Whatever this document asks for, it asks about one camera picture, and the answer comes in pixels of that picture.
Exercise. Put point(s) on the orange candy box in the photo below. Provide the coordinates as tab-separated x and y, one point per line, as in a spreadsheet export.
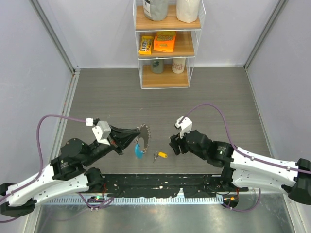
164	41

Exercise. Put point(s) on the white cup pink print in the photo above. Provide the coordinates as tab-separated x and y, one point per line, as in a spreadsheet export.
178	65

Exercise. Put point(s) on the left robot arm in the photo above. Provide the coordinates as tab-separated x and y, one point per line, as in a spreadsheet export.
66	173

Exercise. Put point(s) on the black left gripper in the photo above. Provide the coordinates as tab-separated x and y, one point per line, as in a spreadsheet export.
121	138

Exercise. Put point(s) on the yellow key tag with keys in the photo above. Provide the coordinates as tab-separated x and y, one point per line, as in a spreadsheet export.
159	154

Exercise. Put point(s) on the yellow candy box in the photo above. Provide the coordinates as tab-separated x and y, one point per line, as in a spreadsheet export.
146	45

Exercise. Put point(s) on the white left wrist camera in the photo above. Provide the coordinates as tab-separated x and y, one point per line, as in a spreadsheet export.
101	130

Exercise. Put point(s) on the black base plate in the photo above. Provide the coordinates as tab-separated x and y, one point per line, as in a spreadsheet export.
163	185

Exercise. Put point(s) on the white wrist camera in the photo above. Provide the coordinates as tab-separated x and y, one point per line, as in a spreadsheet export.
184	124
101	130

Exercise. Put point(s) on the white wire wooden shelf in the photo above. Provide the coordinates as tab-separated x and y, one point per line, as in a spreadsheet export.
186	45

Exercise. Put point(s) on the white bag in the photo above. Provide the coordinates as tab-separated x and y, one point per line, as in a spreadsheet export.
187	10

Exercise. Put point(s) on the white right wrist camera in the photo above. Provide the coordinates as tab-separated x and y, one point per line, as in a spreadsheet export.
184	124

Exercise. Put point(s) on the white slotted cable duct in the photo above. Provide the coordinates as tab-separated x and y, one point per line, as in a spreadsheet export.
179	199

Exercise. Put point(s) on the grey bag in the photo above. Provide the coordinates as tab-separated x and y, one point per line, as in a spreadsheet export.
155	10

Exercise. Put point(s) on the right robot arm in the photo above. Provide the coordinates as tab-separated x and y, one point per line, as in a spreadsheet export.
244	169

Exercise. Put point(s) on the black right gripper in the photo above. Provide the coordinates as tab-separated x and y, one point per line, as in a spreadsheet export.
176	141

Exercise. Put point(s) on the grey-green cup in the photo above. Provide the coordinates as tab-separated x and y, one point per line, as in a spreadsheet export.
157	66

